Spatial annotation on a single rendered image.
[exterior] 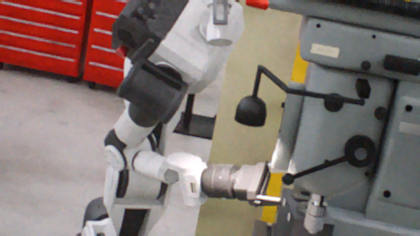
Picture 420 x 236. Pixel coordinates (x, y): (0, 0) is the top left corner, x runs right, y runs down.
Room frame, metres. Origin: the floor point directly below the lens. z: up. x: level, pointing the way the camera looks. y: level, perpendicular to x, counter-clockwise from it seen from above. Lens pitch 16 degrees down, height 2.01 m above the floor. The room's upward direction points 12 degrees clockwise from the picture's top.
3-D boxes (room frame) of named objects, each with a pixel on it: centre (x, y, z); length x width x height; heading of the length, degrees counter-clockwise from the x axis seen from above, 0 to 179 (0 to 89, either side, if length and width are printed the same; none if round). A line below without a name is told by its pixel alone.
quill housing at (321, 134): (1.80, -0.16, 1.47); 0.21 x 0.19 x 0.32; 2
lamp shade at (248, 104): (1.76, 0.04, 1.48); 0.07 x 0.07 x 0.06
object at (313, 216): (1.80, -0.16, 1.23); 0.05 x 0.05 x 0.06
